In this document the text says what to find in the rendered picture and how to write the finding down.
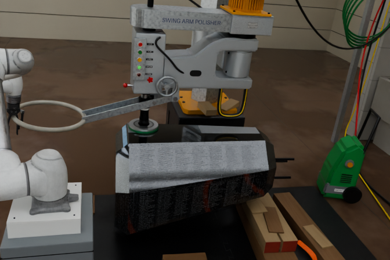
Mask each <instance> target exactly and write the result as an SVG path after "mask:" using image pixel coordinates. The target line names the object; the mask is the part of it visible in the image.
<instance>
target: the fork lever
mask: <svg viewBox="0 0 390 260"><path fill-rule="evenodd" d="M170 93H172V88H171V89H169V90H168V94H170ZM150 95H154V99H151V100H147V101H144V102H139V97H134V98H131V99H127V100H122V101H119V102H115V103H110V104H106V105H103V106H99V107H95V108H92V109H87V110H83V111H82V113H85V114H86V116H84V117H82V119H83V120H85V124H86V123H89V122H93V121H97V120H102V119H105V118H109V117H113V116H116V115H120V114H125V113H129V112H132V111H136V110H140V109H145V108H148V107H152V106H156V105H159V104H163V103H168V102H171V99H172V96H170V97H163V96H161V95H159V94H150ZM173 99H174V101H177V100H178V98H177V97H174V98H173Z"/></svg>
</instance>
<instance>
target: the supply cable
mask: <svg viewBox="0 0 390 260"><path fill-rule="evenodd" d="M295 1H296V3H297V4H298V6H299V8H300V10H301V12H302V14H303V15H304V17H305V19H306V21H307V22H308V23H309V25H310V26H311V27H312V29H313V30H314V31H315V33H316V34H317V35H318V36H319V37H320V38H321V39H322V40H324V41H325V42H326V43H328V44H329V45H331V46H333V47H335V48H338V49H345V50H350V49H357V48H361V47H363V46H365V45H367V44H369V43H371V42H373V41H374V40H376V39H377V38H378V37H380V36H381V35H383V33H384V32H386V31H387V30H388V29H389V28H390V26H389V27H388V28H387V29H386V30H384V31H383V32H382V33H381V34H380V35H378V36H377V37H375V38H374V39H372V40H371V41H369V42H367V43H365V44H363V45H361V46H357V47H354V48H342V47H339V46H336V45H333V44H332V43H330V42H328V41H327V40H326V39H324V38H323V37H322V36H321V35H320V34H319V33H318V32H317V30H316V29H315V28H314V26H313V25H312V23H311V22H310V21H309V19H308V18H307V16H306V14H305V12H304V11H303V9H302V7H301V5H300V3H299V1H298V0H295Z"/></svg>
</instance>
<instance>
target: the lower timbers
mask: <svg viewBox="0 0 390 260"><path fill-rule="evenodd" d="M273 201H274V202H275V204H276V206H277V207H278V209H279V211H280V212H281V214H282V216H283V217H284V219H285V220H286V222H287V223H288V225H289V227H290V228H291V230H292V232H293V233H294V234H295V236H296V238H297V239H298V240H301V241H302V242H303V243H304V244H305V245H307V246H308V247H309V248H310V249H311V250H312V251H313V252H314V253H315V255H316V258H317V260H345V259H344V257H343V256H342V255H341V254H340V253H339V251H338V250H337V249H336V248H335V247H334V246H333V247H329V248H324V249H321V248H320V247H319V245H318V244H317V243H316V242H315V241H314V240H313V238H311V237H310V235H308V234H307V232H306V231H305V230H304V229H303V228H302V227H303V226H308V225H314V226H315V227H316V228H317V229H318V230H319V231H320V232H321V233H322V234H323V235H324V233H323V232H322V231H321V230H320V229H319V227H318V226H317V225H316V224H315V223H314V221H313V220H312V219H311V218H310V216H309V215H308V214H307V213H306V212H305V210H304V209H303V208H302V207H301V206H300V204H299V203H298V202H297V201H296V199H295V198H294V197H293V196H292V195H291V193H290V192H287V193H274V194H273ZM236 209H237V212H238V213H239V217H240V219H241V222H242V224H243V226H244V229H245V232H246V234H247V237H248V239H249V241H250V244H251V247H252V250H253V252H254V254H255V257H256V259H257V260H298V258H297V256H296V254H295V252H294V251H291V252H280V250H279V252H271V253H263V251H262V248H261V246H260V245H259V242H258V240H257V238H256V235H255V233H254V231H253V229H252V227H251V225H250V222H249V220H248V218H247V216H246V214H245V212H244V209H243V207H242V205H240V206H237V207H236ZM324 236H325V235H324ZM325 237H326V236H325ZM326 239H327V240H328V241H329V242H330V240H329V239H328V238H327V237H326Z"/></svg>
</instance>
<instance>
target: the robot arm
mask: <svg viewBox="0 0 390 260"><path fill-rule="evenodd" d="M33 67H34V57H33V55H32V53H31V52H30V51H28V50H26V49H2V48H0V201H6V200H13V199H17V198H21V197H25V196H31V197H32V204H31V209H30V215H37V214H47V213H54V212H70V211H71V207H70V206H69V202H72V201H77V200H79V197H78V196H79V195H78V194H71V193H70V190H69V189H67V185H68V174H67V167H66V164H65V162H64V160H63V157H62V156H61V154H60V153H59V152H58V151H56V150H53V149H43V150H41V151H38V152H37V153H35V154H34V155H33V156H32V158H31V160H29V161H27V162H22V163H21V162H20V159H19V156H18V155H17V154H16V153H15V152H13V151H12V147H11V142H10V125H9V122H10V118H11V116H12V115H15V116H16V117H17V118H18V115H17V114H18V113H19V112H21V121H22V122H23V114H24V110H21V109H20V102H21V92H22V90H23V79H22V76H23V75H25V74H27V73H29V72H30V71H31V70H32V69H33ZM4 93H6V101H7V109H6V106H5V98H4ZM6 112H8V113H9V115H8V118H7V113H6ZM18 119H19V118H18Z"/></svg>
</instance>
